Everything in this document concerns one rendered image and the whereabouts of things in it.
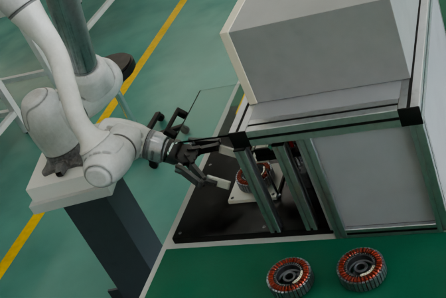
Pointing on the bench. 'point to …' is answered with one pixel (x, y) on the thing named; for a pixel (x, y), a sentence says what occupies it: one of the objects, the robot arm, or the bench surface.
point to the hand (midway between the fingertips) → (231, 168)
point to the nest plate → (236, 196)
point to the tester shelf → (345, 99)
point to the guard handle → (173, 122)
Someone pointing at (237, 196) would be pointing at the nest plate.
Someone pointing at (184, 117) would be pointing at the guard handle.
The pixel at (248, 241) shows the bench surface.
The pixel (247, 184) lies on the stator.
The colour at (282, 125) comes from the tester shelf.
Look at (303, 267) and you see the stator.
